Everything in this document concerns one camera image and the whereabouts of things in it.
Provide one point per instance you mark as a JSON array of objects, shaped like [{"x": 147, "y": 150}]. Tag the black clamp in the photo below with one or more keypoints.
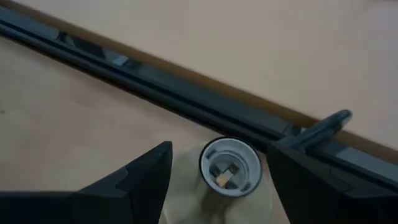
[{"x": 323, "y": 127}]

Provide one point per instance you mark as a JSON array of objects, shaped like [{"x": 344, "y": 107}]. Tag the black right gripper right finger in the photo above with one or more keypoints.
[{"x": 317, "y": 193}]

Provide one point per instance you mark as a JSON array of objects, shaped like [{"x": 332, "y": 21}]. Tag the brass lamp base with socket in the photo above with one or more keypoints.
[{"x": 214, "y": 149}]

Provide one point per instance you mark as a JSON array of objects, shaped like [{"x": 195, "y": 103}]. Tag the beige wooden desk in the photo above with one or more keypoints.
[{"x": 280, "y": 46}]

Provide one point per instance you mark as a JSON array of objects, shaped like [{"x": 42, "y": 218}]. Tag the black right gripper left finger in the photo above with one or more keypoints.
[{"x": 130, "y": 199}]

